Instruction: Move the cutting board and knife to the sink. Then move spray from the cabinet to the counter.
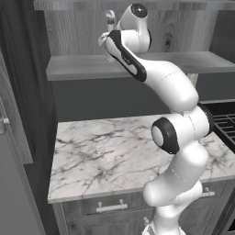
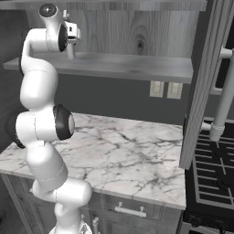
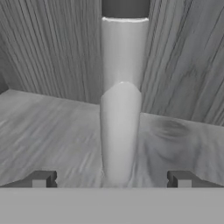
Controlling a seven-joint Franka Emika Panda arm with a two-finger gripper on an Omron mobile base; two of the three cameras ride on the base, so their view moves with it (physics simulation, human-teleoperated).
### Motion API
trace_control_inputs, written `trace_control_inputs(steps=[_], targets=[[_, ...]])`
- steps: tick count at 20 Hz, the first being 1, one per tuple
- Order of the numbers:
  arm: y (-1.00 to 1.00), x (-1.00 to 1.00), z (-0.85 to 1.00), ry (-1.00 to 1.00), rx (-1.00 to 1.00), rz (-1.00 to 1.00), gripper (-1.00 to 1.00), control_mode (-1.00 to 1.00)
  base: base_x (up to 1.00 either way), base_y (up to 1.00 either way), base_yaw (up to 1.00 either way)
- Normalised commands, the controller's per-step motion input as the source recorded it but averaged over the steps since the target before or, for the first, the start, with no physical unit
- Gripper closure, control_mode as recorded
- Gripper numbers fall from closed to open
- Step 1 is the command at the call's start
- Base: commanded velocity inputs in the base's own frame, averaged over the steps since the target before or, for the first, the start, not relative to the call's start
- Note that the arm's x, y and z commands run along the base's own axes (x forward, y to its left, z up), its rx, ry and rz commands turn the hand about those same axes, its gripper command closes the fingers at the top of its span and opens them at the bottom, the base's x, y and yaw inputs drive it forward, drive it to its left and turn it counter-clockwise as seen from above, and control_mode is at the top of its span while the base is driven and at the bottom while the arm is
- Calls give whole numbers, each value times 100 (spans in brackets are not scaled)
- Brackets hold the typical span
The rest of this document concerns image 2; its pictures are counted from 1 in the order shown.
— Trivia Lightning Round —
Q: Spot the grey drawer front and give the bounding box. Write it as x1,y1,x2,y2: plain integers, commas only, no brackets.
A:
90,192,164,221

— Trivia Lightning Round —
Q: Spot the black hob knob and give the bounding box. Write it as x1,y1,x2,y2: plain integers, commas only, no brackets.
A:
189,216,202,229

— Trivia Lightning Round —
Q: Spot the grey wooden cabinet door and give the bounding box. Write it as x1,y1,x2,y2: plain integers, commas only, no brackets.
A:
178,0,234,170

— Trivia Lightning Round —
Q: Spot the white drawer handle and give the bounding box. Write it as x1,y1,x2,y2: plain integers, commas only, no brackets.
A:
113,201,147,218

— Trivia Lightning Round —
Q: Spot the grey wooden wall cabinet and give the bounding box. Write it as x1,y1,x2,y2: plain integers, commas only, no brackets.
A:
0,0,214,85

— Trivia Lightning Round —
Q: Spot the white wall outlet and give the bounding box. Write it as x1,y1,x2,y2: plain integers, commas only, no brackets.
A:
166,81,184,101
149,80,165,99

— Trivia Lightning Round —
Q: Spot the grey lower cabinet door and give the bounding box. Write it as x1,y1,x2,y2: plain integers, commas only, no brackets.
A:
5,175,60,234

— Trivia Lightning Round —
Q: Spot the white lower cabinet handle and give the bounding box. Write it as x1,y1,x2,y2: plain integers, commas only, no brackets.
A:
91,216,101,234

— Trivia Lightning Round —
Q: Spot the black microwave oven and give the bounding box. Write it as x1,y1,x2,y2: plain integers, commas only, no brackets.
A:
209,28,234,96

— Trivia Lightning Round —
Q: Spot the black gas hob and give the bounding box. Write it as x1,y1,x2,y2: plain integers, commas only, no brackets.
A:
182,116,234,234

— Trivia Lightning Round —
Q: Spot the grey wooden cabinet shelf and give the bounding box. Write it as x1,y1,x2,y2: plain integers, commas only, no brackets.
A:
3,50,195,85

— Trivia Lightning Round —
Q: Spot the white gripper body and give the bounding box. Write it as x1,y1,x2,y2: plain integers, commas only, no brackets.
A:
66,38,77,60

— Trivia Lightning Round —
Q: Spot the white cabinet door handle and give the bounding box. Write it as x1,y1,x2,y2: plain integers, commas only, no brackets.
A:
202,47,234,143

